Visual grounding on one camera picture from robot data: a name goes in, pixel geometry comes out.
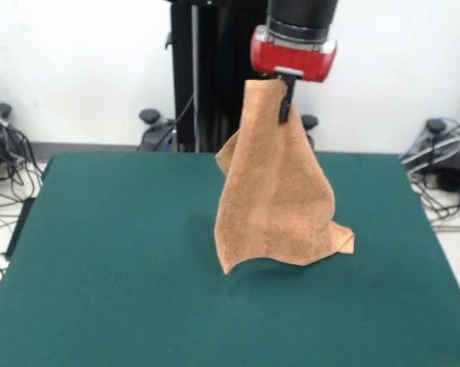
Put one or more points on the tan terry towel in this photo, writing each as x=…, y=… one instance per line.
x=271, y=199

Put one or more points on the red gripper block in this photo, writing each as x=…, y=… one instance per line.
x=291, y=59

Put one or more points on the dark green table cloth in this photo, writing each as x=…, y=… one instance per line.
x=99, y=229

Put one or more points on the grey floor stand base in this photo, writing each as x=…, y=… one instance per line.
x=449, y=170

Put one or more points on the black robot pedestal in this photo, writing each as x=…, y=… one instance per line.
x=214, y=76

